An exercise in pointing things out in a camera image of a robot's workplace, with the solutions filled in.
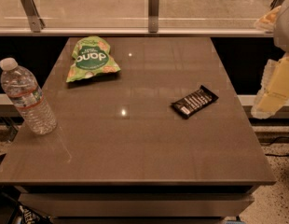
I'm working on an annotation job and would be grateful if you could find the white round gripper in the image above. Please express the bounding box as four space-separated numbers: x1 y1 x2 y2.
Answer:
251 0 289 119

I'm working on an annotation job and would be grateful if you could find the black rxbar chocolate bar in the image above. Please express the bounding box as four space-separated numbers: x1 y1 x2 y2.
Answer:
172 85 218 119

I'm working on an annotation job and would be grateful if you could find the green rice chip bag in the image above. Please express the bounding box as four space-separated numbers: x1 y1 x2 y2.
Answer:
66 36 120 83

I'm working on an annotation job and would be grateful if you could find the dark snack bag under table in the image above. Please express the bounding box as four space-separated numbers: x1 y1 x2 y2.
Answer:
14 205 53 224

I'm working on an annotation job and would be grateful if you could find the glass railing panel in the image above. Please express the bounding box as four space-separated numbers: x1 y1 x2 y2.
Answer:
0 0 273 29

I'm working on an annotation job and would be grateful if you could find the clear plastic water bottle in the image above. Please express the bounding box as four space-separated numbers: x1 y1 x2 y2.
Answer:
0 58 57 135

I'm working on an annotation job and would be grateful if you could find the black cable on floor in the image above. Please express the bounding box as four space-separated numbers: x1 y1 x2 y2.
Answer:
259 135 289 158

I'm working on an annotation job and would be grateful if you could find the left metal railing bracket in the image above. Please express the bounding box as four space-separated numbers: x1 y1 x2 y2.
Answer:
21 0 45 33

